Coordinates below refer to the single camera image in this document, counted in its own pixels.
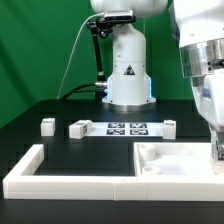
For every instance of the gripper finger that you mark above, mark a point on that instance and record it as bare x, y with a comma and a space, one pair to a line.
214, 144

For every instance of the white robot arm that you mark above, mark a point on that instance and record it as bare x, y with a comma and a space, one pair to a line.
199, 27

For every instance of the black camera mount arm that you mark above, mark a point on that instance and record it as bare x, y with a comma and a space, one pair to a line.
100, 91

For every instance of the white U-shaped fence wall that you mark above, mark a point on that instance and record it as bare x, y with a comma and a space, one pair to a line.
23, 183

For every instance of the silver mounted camera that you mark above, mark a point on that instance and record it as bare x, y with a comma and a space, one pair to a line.
118, 16

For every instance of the white marker sheet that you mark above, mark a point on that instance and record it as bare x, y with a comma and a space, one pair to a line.
123, 129

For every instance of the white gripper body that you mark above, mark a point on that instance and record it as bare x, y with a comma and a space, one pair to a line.
209, 99

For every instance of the white square tabletop part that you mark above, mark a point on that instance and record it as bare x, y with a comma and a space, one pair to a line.
174, 159

